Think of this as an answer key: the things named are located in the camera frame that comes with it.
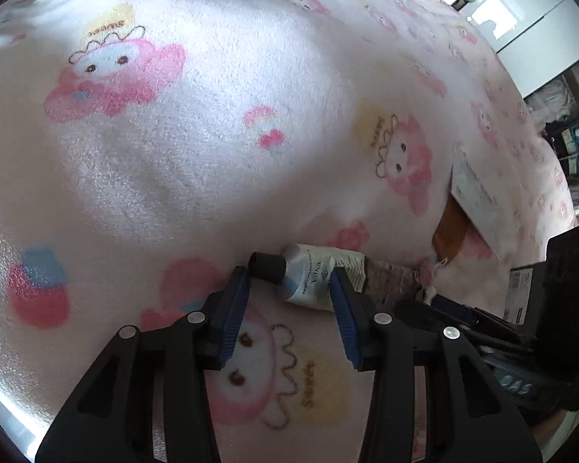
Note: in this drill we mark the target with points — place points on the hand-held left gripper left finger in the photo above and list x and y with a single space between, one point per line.
234 313

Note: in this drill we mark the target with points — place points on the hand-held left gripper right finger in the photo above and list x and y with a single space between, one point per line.
345 318

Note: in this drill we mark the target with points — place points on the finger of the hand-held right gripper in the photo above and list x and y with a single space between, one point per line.
456 306
415 313

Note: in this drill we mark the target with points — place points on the black storage box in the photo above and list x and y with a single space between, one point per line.
518 294

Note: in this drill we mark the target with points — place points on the white cream tube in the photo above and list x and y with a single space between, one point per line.
309 275

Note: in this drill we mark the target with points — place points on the white paper box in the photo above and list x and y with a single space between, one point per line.
477 193

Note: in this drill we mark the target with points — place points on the person's right forearm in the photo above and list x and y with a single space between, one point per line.
552 427

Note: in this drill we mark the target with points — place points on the pink printed blanket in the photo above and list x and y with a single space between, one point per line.
198 130

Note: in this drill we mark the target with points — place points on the white glossy wardrobe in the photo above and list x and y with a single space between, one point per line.
526 9

